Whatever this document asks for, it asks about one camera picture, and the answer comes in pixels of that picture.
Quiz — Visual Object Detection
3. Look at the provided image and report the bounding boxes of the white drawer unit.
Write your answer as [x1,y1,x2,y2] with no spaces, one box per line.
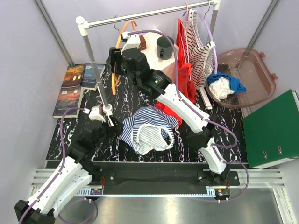
[142,32,176,82]

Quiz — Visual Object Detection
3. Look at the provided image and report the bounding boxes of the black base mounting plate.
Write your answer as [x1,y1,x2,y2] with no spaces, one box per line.
[94,161,240,197]

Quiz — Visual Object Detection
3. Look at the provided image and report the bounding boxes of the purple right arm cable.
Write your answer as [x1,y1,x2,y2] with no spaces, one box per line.
[127,9,249,203]

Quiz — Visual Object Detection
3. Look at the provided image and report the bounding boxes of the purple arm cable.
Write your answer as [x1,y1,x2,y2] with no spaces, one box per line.
[17,107,98,224]
[127,9,249,203]

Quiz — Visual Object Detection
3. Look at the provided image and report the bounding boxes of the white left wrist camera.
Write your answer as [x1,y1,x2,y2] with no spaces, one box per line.
[83,106,106,122]

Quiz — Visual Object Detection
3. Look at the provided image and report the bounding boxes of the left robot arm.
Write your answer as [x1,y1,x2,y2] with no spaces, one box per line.
[14,117,124,224]

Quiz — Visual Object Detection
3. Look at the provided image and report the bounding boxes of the red garment on table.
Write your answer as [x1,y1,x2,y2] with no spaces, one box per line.
[155,101,183,126]

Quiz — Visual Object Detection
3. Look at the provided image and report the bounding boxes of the dark sunset cover book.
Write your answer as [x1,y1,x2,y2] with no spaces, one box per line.
[53,85,84,118]

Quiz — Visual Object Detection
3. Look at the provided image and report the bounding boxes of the orange clothes hanger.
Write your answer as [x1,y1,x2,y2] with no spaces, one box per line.
[111,19,138,95]

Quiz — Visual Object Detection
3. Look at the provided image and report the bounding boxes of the metal clothes rack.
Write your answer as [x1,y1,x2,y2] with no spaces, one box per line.
[76,0,221,116]

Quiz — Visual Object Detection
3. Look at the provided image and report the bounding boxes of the pink plastic basket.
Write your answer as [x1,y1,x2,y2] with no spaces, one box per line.
[205,48,277,109]

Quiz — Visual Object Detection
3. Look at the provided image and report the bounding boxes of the white garment in basket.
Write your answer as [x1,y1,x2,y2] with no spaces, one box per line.
[209,77,235,100]

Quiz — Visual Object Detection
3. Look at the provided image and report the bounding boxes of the blue cover book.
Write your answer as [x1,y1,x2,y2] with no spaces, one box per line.
[81,64,98,91]

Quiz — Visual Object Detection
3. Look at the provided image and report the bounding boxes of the green binder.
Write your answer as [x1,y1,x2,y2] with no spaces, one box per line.
[242,90,299,169]

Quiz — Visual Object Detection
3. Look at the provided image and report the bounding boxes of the red tank top hanging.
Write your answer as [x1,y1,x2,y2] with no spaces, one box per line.
[176,18,198,103]

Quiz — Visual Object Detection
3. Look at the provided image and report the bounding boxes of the blue garment in basket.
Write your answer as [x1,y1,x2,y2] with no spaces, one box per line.
[208,71,247,94]

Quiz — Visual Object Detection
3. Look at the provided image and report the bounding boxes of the blue striped tank top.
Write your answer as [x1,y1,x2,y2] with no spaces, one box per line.
[120,105,179,155]

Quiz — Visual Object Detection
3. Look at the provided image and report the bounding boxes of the black striped tank top hanging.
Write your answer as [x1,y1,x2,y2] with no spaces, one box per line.
[184,9,215,88]

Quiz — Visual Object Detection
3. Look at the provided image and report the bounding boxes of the dark green mug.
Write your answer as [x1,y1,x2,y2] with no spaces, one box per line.
[156,36,173,60]

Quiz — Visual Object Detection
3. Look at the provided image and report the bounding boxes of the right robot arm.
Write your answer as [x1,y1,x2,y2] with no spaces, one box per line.
[106,47,230,185]

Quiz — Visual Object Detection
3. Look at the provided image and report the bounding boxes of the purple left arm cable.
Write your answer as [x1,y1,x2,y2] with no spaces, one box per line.
[17,107,98,224]

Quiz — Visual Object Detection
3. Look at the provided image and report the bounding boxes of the orange sunset cover book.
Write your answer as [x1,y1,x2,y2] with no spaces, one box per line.
[61,64,85,88]

